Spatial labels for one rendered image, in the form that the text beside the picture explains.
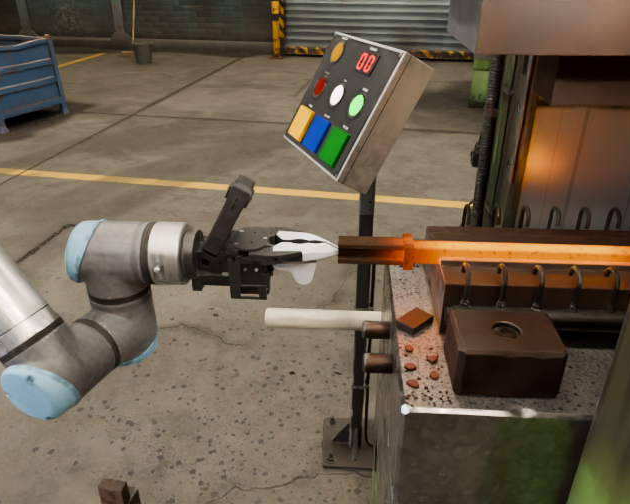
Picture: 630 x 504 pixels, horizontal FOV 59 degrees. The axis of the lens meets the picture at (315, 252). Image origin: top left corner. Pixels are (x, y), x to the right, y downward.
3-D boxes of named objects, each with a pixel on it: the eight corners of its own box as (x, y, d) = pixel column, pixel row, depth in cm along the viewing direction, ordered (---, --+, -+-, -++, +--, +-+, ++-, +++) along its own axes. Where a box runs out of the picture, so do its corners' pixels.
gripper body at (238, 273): (278, 273, 85) (200, 271, 86) (276, 222, 81) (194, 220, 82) (271, 301, 79) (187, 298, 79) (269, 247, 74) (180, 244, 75)
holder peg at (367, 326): (361, 342, 83) (362, 327, 81) (361, 331, 85) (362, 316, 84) (389, 343, 82) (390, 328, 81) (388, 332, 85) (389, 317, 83)
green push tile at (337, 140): (330, 167, 114) (348, 134, 112) (317, 156, 121) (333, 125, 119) (337, 170, 115) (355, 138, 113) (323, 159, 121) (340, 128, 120)
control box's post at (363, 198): (349, 449, 174) (363, 99, 124) (349, 440, 178) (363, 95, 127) (361, 450, 174) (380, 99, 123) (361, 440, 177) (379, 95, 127)
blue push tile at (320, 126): (312, 153, 123) (329, 121, 120) (301, 143, 129) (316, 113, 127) (319, 156, 123) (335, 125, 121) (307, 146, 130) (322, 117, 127)
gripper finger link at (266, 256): (304, 252, 79) (243, 250, 80) (304, 240, 78) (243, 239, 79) (301, 268, 75) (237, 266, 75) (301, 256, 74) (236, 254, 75)
